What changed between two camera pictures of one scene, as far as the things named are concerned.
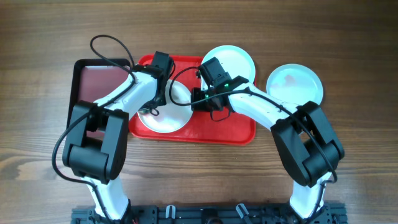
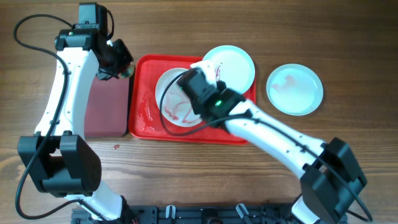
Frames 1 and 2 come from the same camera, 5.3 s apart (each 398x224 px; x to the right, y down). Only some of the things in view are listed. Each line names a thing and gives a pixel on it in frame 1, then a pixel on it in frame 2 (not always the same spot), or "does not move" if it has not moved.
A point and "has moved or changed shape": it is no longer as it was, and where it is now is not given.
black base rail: [218, 213] does not move
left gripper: [146, 106] → [107, 73]
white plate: [173, 116] has moved or changed shape
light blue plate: [295, 83] does not move
